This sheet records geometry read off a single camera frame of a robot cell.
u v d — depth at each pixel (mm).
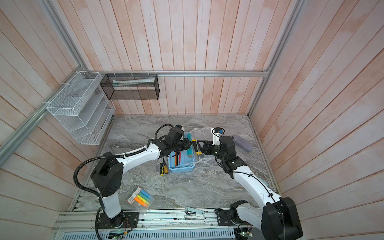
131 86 1062
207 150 704
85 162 440
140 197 798
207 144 705
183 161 942
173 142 675
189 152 884
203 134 970
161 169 884
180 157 952
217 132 719
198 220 742
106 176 470
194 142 914
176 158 952
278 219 396
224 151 632
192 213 745
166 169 887
